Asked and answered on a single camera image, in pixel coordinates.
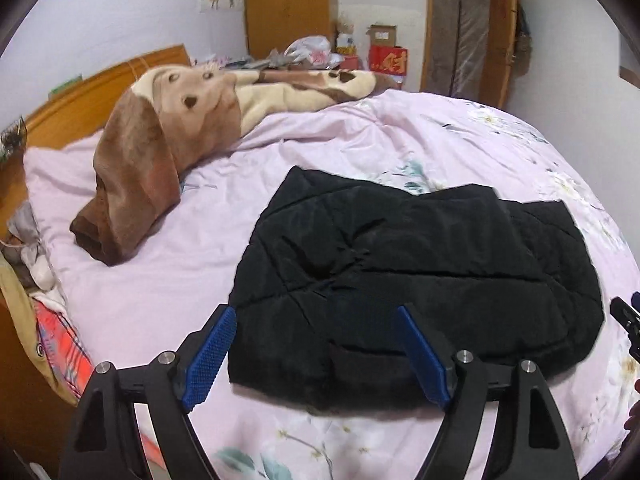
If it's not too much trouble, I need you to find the pink floral duvet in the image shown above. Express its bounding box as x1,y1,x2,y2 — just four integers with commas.
22,87,640,480

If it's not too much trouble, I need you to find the cardboard box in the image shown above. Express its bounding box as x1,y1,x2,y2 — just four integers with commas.
365,24,398,48

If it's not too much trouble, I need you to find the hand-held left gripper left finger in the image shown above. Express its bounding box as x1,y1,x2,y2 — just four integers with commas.
59,304,237,480

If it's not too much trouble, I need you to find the red box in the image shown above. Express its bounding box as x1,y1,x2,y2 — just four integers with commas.
368,45,408,77

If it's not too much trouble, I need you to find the black puffer jacket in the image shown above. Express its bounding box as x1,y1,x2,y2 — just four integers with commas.
227,166,605,413

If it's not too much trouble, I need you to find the wooden wardrobe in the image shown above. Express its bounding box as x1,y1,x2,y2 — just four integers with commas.
242,0,333,58

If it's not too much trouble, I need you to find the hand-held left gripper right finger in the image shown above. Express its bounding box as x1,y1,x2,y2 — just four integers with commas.
395,304,581,480

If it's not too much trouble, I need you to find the orange patterned cloth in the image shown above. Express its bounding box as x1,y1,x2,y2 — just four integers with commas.
30,297,93,403

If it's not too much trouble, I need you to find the wooden door with frame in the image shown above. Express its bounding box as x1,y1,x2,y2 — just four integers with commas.
420,0,518,111

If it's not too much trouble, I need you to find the pile of light clothes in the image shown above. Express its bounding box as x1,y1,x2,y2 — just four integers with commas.
0,205,68,311

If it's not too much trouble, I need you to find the white plastic bag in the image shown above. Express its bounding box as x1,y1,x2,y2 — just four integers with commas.
284,35,332,61

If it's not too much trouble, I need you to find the brown and cream fleece blanket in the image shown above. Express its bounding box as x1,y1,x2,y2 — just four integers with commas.
69,64,396,267

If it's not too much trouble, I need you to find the wooden headboard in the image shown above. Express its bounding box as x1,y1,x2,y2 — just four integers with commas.
0,44,193,241

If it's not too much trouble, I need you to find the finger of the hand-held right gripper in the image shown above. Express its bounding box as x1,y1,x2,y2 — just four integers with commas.
610,297,640,361

